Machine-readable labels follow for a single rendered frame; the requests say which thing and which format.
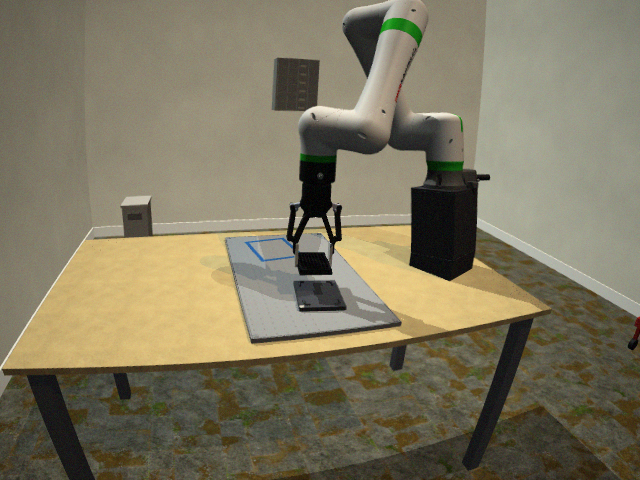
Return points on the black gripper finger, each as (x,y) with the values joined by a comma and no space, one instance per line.
(332,239)
(295,239)

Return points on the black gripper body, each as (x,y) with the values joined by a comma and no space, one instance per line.
(316,196)

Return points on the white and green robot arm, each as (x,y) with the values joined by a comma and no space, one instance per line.
(366,129)

